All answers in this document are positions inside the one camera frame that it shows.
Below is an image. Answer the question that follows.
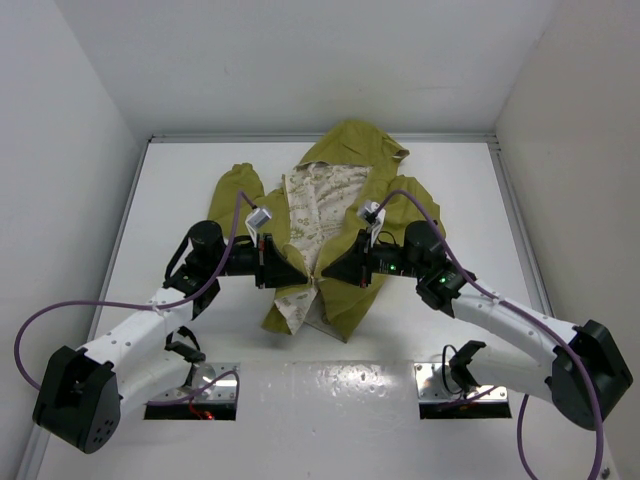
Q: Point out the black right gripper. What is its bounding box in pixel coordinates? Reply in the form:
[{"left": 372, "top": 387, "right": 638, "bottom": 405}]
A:
[{"left": 322, "top": 227, "right": 424, "bottom": 289}]

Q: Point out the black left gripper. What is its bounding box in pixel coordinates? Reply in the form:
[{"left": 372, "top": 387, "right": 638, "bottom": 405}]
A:
[{"left": 208, "top": 231, "right": 307, "bottom": 288}]

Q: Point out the olive green hooded jacket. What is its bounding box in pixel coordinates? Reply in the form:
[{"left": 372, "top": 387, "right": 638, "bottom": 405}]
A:
[{"left": 208, "top": 120, "right": 442, "bottom": 341}]

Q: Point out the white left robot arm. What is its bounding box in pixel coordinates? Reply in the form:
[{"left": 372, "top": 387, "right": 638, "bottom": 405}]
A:
[{"left": 32, "top": 221, "right": 308, "bottom": 454}]

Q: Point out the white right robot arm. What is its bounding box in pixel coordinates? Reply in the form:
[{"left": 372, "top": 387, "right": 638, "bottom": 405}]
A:
[{"left": 322, "top": 221, "right": 633, "bottom": 430}]

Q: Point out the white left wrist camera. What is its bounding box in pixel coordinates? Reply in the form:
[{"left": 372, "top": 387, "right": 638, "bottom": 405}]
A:
[{"left": 245, "top": 207, "right": 272, "bottom": 246}]

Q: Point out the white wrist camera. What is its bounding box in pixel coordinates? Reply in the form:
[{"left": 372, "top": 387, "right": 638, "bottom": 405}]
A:
[
  {"left": 245, "top": 207, "right": 272, "bottom": 246},
  {"left": 357, "top": 200, "right": 386, "bottom": 244}
]

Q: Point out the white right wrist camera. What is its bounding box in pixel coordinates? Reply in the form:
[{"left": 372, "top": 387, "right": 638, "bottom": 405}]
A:
[{"left": 357, "top": 200, "right": 386, "bottom": 244}]

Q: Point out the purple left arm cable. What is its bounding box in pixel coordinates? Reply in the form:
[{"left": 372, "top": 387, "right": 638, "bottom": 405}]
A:
[{"left": 13, "top": 190, "right": 264, "bottom": 407}]

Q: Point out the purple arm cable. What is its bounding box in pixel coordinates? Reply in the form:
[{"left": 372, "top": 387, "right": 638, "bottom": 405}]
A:
[
  {"left": 13, "top": 190, "right": 264, "bottom": 407},
  {"left": 372, "top": 188, "right": 606, "bottom": 480}
]

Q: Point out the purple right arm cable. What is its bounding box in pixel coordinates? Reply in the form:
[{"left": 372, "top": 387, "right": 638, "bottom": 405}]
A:
[{"left": 372, "top": 188, "right": 606, "bottom": 480}]

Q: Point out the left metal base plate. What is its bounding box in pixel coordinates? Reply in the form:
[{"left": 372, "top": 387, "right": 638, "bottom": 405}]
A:
[{"left": 147, "top": 362, "right": 241, "bottom": 407}]

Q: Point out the metal base plate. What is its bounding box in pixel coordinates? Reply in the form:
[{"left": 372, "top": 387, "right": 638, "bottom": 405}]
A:
[
  {"left": 147, "top": 362, "right": 241, "bottom": 407},
  {"left": 413, "top": 362, "right": 508, "bottom": 405}
]

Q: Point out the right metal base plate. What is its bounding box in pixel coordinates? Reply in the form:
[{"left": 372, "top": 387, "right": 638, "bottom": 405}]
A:
[{"left": 413, "top": 362, "right": 508, "bottom": 405}]

